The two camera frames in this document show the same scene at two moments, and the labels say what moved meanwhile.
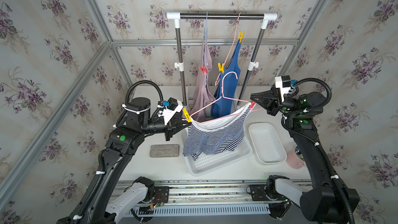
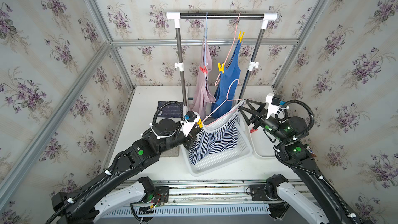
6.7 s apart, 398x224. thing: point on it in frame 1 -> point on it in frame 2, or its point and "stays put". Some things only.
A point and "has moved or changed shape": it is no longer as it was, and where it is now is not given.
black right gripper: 273,103 -> 260,120
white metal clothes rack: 265,16 stays put
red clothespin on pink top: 203,70 stays put
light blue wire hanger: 206,38 stays put
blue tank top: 225,97 stays put
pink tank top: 203,95 stays put
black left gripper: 170,127 -> 190,138
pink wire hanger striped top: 221,96 has moved or changed shape
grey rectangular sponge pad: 164,150 stays put
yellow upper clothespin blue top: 240,36 stays put
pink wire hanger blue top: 230,46 stays put
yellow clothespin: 187,115 has moved or changed shape
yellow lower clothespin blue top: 221,68 stays put
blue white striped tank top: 207,137 has moved or changed shape
